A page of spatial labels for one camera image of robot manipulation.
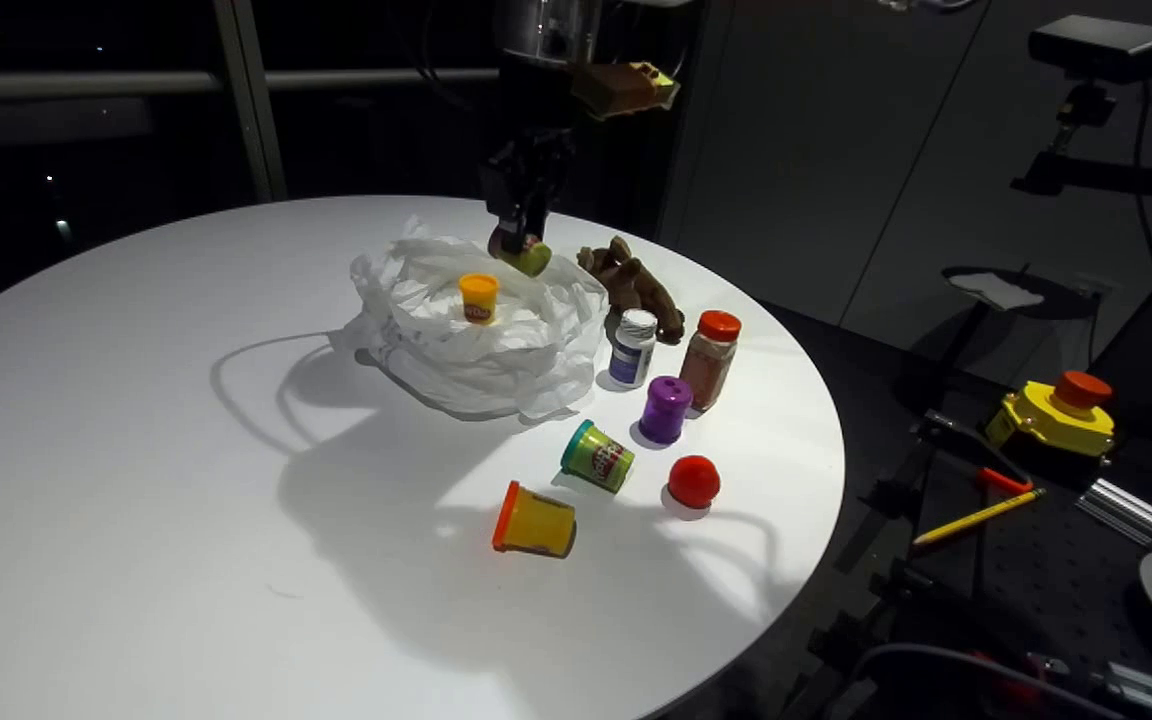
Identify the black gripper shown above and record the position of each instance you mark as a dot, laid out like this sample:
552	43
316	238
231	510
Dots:
531	171

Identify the small yellow tub orange lid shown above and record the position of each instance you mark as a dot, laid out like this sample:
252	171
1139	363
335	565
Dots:
479	296

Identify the green tub teal lid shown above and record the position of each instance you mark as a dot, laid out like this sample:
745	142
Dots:
596	456

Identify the large yellow tub orange lid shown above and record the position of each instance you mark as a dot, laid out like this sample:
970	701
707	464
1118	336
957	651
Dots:
538	523

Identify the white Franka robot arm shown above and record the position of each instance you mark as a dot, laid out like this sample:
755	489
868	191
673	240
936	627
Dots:
563	54

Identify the white plastic bag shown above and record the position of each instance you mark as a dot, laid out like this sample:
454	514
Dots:
520	363

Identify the brown moose plush toy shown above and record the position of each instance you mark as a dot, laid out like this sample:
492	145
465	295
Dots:
630	282

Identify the small white-lid jar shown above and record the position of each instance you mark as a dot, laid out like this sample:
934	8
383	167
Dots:
630	349

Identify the orange-lid spice jar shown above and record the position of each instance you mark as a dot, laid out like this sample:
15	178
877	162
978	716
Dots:
708	363

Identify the purple shaker container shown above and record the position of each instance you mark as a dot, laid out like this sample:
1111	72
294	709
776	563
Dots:
661	410

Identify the red toy strawberry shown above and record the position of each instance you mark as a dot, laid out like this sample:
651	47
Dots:
694	480

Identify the grey horizontal railing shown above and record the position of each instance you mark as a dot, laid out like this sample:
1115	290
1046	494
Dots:
69	84

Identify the grey plate on tripod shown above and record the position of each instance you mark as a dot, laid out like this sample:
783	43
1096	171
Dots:
1017	290

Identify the yellow pencil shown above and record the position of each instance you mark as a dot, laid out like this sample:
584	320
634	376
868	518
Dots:
978	518

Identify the yellow emergency stop button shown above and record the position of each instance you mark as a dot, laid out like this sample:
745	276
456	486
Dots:
1057	412

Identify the aluminium extrusion bar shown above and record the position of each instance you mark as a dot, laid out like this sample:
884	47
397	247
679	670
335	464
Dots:
1139	510

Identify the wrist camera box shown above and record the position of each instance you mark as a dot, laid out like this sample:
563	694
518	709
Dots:
625	88

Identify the grey window post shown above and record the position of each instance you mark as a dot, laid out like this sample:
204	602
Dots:
248	100

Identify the black camera on stand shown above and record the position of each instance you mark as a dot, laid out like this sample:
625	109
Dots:
1107	47

